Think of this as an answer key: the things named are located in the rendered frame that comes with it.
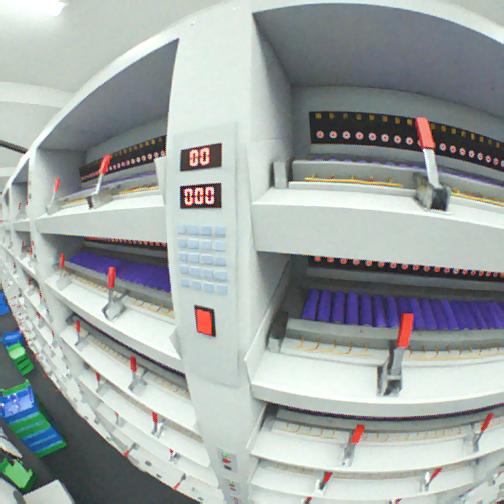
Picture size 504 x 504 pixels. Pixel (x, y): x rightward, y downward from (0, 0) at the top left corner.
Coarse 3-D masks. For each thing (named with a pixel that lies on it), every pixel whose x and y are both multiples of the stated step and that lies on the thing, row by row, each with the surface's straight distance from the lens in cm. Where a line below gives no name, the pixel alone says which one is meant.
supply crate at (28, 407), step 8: (16, 392) 188; (24, 392) 188; (32, 392) 182; (0, 400) 192; (8, 400) 193; (24, 400) 187; (8, 408) 190; (24, 408) 181; (32, 408) 171; (8, 416) 177; (16, 416) 176; (24, 416) 176
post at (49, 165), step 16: (32, 144) 89; (32, 160) 85; (48, 160) 82; (64, 160) 84; (80, 160) 87; (32, 176) 82; (48, 176) 81; (64, 176) 83; (80, 176) 86; (32, 192) 81; (48, 192) 81; (32, 224) 83; (48, 240) 80; (64, 240) 82; (80, 240) 85; (48, 256) 81; (48, 304) 85; (64, 304) 86; (80, 384) 103; (96, 416) 126
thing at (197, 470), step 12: (96, 396) 107; (96, 408) 110; (108, 408) 106; (108, 420) 104; (120, 420) 98; (132, 432) 96; (144, 444) 92; (156, 444) 90; (168, 456) 87; (180, 456) 86; (180, 468) 85; (192, 468) 84; (204, 468) 83; (204, 480) 82; (216, 480) 81
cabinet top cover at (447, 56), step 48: (288, 0) 29; (336, 0) 28; (384, 0) 30; (432, 0) 34; (144, 48) 37; (288, 48) 34; (336, 48) 34; (384, 48) 35; (432, 48) 35; (480, 48) 36; (96, 96) 48; (144, 96) 48; (432, 96) 47; (480, 96) 48; (48, 144) 78; (96, 144) 80
